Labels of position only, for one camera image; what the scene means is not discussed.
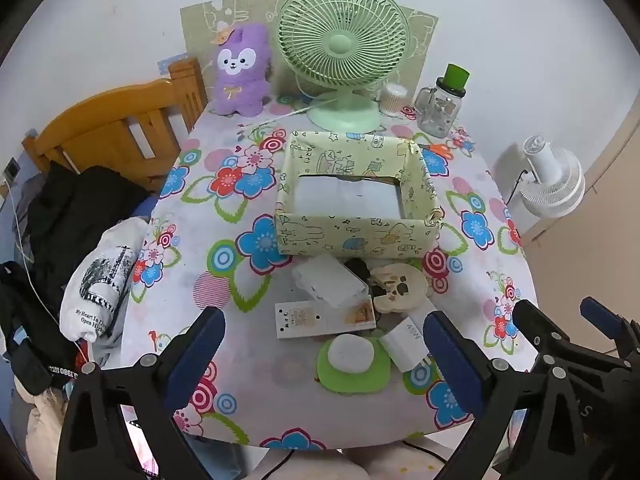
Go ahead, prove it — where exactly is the cartoon print storage box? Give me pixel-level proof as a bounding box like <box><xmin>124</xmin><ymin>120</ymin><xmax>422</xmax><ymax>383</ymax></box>
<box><xmin>274</xmin><ymin>131</ymin><xmax>445</xmax><ymax>259</ymax></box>

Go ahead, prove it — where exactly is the white standing fan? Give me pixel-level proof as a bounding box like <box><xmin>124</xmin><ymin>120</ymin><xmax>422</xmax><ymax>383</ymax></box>
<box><xmin>517</xmin><ymin>135</ymin><xmax>586</xmax><ymax>219</ymax></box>

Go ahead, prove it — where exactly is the purple plush bunny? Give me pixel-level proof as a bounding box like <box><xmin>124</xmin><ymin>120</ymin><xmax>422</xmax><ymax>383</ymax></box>
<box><xmin>215</xmin><ymin>23</ymin><xmax>273</xmax><ymax>117</ymax></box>

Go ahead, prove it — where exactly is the green desk fan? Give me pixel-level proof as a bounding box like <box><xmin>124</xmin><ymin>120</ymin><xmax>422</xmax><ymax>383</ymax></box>
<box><xmin>276</xmin><ymin>0</ymin><xmax>415</xmax><ymax>133</ymax></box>

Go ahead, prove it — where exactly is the white printed box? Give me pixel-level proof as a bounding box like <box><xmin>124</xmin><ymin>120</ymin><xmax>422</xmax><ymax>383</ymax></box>
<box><xmin>274</xmin><ymin>296</ymin><xmax>377</xmax><ymax>341</ymax></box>

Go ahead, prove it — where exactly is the green and white hand warmer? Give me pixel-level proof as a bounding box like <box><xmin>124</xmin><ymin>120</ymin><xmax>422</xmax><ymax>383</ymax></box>
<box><xmin>316</xmin><ymin>332</ymin><xmax>392</xmax><ymax>393</ymax></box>

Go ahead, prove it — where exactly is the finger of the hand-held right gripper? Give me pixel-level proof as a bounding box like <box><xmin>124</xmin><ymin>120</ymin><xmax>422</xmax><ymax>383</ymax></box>
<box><xmin>580</xmin><ymin>296</ymin><xmax>640</xmax><ymax>361</ymax></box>
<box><xmin>512</xmin><ymin>300</ymin><xmax>630</xmax><ymax>375</ymax></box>

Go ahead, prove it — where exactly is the black fan power cable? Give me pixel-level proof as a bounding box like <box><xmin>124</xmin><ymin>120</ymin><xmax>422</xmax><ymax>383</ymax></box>
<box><xmin>505</xmin><ymin>167</ymin><xmax>531</xmax><ymax>206</ymax></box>

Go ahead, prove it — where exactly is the black clothing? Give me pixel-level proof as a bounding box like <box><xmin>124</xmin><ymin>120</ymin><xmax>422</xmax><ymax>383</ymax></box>
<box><xmin>22</xmin><ymin>162</ymin><xmax>151</xmax><ymax>306</ymax></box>

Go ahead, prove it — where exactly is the cotton swab container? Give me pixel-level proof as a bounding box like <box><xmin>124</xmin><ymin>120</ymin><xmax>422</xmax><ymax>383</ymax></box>
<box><xmin>380</xmin><ymin>84</ymin><xmax>408</xmax><ymax>116</ymax></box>

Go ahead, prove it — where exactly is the white charger box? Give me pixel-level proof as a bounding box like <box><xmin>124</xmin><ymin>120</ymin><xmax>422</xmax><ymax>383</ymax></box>
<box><xmin>379</xmin><ymin>312</ymin><xmax>436</xmax><ymax>373</ymax></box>

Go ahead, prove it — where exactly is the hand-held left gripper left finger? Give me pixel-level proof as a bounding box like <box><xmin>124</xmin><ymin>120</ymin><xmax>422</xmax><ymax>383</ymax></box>
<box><xmin>56</xmin><ymin>306</ymin><xmax>227</xmax><ymax>480</ymax></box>

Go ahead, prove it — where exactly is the beige cabinet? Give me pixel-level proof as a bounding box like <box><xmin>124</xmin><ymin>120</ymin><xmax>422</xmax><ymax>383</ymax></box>
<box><xmin>522</xmin><ymin>105</ymin><xmax>640</xmax><ymax>321</ymax></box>

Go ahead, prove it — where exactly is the white printed shirt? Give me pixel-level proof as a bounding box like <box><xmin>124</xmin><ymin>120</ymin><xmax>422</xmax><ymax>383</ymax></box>
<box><xmin>60</xmin><ymin>217</ymin><xmax>151</xmax><ymax>346</ymax></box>

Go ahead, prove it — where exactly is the cream cloth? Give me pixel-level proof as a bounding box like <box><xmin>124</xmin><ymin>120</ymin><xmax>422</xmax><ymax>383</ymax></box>
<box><xmin>10</xmin><ymin>385</ymin><xmax>71</xmax><ymax>480</ymax></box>

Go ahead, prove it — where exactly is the clear white plastic case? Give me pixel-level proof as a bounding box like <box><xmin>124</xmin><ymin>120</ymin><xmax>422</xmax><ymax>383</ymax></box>
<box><xmin>291</xmin><ymin>253</ymin><xmax>370</xmax><ymax>309</ymax></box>

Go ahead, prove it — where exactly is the cream bear-shaped compact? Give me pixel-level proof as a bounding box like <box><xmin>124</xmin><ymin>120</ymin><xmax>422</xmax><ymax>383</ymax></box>
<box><xmin>369</xmin><ymin>262</ymin><xmax>430</xmax><ymax>313</ymax></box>

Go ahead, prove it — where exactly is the white fan power cord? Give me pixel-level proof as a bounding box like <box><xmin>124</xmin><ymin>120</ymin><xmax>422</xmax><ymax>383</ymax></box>
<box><xmin>250</xmin><ymin>95</ymin><xmax>341</xmax><ymax>128</ymax></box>

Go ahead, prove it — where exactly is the blue wall sticker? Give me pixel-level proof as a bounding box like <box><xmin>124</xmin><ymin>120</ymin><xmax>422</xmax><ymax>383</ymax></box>
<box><xmin>157</xmin><ymin>52</ymin><xmax>193</xmax><ymax>73</ymax></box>

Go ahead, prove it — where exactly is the thin white cable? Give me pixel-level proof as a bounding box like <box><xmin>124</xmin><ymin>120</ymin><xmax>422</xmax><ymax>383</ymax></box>
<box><xmin>7</xmin><ymin>180</ymin><xmax>86</xmax><ymax>356</ymax></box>

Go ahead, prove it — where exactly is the glass mug with green lid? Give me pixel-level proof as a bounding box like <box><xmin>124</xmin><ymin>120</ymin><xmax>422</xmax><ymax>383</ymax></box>
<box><xmin>414</xmin><ymin>63</ymin><xmax>471</xmax><ymax>138</ymax></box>

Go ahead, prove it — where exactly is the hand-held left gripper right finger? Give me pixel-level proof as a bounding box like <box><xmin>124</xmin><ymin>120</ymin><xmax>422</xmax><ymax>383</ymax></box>
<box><xmin>422</xmin><ymin>310</ymin><xmax>586</xmax><ymax>480</ymax></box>

